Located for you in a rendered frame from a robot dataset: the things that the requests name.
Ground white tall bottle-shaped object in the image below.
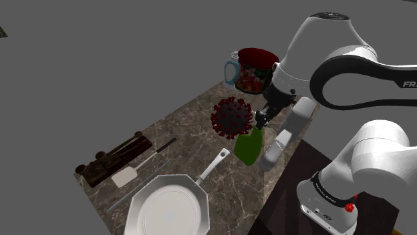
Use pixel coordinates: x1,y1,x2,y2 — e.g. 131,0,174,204
259,95,318,173

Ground green bottle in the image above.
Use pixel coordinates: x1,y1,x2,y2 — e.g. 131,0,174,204
233,126,265,167

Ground dark brown wooden rack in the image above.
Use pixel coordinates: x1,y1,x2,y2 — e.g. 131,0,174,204
74,130,154,189

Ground dark red spiky ball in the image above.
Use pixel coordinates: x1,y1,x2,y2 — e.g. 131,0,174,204
210,96,255,140

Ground silver frying pan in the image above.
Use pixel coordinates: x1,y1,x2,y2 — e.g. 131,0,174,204
123,148,231,235

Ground dark robot stand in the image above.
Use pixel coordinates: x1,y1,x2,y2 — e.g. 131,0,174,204
247,138,400,235

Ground white spatula with black handle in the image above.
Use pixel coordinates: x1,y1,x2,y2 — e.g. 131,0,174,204
110,137,178,189

